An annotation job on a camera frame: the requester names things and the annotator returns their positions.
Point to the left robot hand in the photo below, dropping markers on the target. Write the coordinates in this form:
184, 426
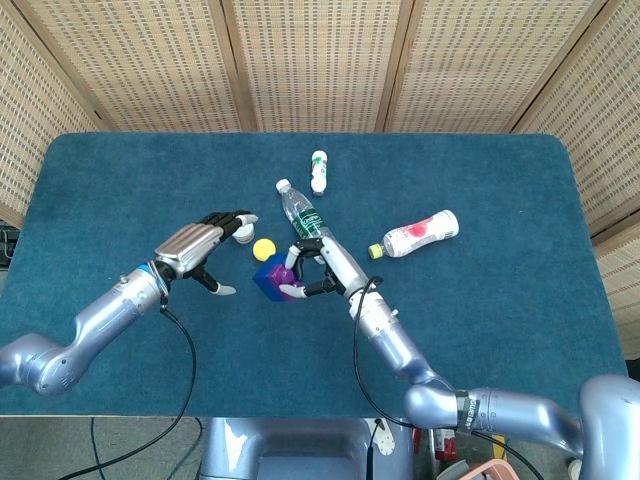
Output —
190, 247

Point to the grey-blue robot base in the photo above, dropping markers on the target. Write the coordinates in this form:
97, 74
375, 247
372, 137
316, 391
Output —
300, 450

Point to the white red-print bottle yellow cap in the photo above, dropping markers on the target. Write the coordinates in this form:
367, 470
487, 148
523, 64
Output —
420, 234

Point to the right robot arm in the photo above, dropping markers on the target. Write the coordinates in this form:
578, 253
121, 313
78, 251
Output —
400, 350

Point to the black device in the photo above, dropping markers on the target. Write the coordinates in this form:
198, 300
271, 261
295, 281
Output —
6, 245

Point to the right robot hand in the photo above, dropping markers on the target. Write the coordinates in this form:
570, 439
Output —
345, 272

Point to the red fire extinguisher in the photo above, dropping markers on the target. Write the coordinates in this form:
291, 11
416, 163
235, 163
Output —
445, 445

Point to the small white green-print bottle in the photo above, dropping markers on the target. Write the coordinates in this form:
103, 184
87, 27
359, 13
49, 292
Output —
319, 172

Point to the pink plastic basket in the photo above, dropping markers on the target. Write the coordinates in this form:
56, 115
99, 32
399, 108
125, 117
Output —
480, 471

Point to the clear water bottle green label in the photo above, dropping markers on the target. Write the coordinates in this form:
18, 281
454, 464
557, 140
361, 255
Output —
302, 212

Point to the woven bamboo screen panel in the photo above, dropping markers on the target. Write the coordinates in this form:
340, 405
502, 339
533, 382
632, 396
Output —
150, 65
480, 65
315, 65
30, 125
600, 150

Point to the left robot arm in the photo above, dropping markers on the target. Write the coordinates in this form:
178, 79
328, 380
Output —
100, 320

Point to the blue felt table mat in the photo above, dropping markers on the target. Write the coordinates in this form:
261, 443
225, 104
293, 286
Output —
150, 165

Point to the white round jar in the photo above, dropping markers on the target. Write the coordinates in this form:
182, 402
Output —
246, 235

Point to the white round plate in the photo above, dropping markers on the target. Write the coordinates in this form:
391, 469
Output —
386, 440

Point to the yellow ball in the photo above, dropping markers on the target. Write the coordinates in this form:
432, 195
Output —
264, 250

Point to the purple blue toy block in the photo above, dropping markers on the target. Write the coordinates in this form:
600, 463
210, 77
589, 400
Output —
270, 280

